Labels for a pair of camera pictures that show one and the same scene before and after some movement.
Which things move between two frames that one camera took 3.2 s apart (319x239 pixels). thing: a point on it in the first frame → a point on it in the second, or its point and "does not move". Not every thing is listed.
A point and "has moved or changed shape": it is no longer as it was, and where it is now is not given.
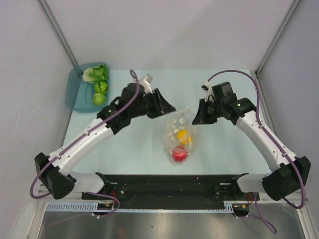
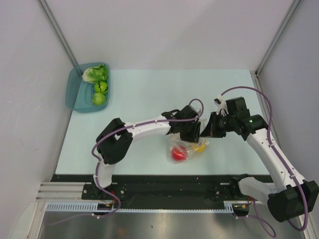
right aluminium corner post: [290, 11] does not move
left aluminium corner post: [45, 8] does not move
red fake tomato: [180, 154] does not move
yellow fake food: [182, 135] has moved or changed shape
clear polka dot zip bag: [181, 134] has moved or changed shape
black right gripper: [201, 117] → [211, 130]
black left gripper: [160, 105] → [194, 136]
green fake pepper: [98, 98] does not move
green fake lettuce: [94, 74] does not move
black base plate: [170, 191] does not move
